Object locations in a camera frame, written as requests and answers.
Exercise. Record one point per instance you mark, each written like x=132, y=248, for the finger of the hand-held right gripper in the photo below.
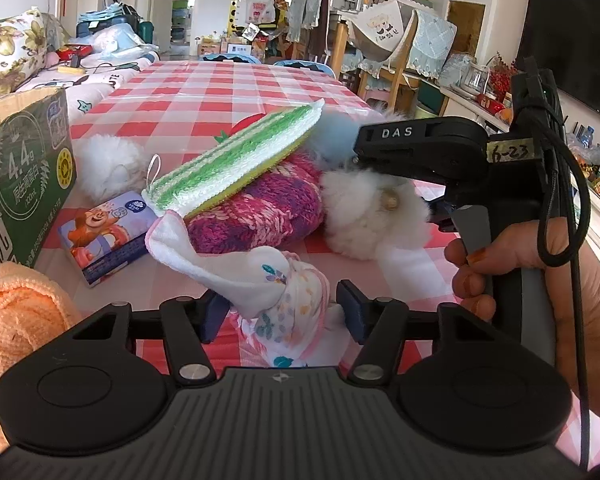
x=440, y=216
x=395, y=147

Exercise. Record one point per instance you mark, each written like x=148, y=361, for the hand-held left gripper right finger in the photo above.
x=354, y=312

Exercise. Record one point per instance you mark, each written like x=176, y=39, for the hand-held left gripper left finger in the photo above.
x=214, y=317

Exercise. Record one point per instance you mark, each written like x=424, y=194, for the white printed baby cloth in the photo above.
x=260, y=275

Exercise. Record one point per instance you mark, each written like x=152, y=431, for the white fluffy pompom with bead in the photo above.
x=370, y=227

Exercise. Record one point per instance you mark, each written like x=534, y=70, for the green cardboard box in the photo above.
x=25, y=180

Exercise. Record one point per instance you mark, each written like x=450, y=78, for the person's right hand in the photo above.
x=590, y=320

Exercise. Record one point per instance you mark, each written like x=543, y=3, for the pink stool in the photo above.
x=377, y=95

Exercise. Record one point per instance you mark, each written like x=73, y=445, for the green patterned bin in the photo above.
x=430, y=97

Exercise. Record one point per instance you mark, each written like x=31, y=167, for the blue fluffy pompom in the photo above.
x=332, y=137

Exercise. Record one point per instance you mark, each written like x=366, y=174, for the red flower bouquet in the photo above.
x=500, y=77

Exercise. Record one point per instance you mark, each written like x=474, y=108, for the wooden chair with blue cover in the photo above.
x=432, y=45

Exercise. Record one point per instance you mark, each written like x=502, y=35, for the wooden chair with white cover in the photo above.
x=380, y=35

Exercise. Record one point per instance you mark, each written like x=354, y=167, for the pink purple knitted hat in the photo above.
x=260, y=210

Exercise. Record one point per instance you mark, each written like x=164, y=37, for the blue chair back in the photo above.
x=305, y=66
x=230, y=58

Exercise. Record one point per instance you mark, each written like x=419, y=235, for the blue cartoon tissue pack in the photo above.
x=105, y=232

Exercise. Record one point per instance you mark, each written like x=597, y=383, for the green striped sponge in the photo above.
x=240, y=150

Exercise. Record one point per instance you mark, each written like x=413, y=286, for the black television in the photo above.
x=575, y=35

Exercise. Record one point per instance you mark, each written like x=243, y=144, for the hanging clothes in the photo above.
x=307, y=10

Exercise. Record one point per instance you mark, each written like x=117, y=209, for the red checked tablecloth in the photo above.
x=230, y=90

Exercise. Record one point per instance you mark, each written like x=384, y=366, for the orange towel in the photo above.
x=15, y=320

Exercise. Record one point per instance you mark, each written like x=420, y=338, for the stack of plastic basins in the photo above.
x=179, y=22

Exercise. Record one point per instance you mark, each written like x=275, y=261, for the sofa with printed sheet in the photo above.
x=95, y=85

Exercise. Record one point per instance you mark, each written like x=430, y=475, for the black power adapter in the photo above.
x=76, y=61

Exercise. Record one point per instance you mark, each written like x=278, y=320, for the blue white bedding pile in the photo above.
x=120, y=40

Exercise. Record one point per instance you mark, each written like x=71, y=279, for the red flat box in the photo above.
x=75, y=51

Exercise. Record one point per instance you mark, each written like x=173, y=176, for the pink ball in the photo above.
x=52, y=59

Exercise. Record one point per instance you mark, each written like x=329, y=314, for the floral sofa cushion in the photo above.
x=10, y=50

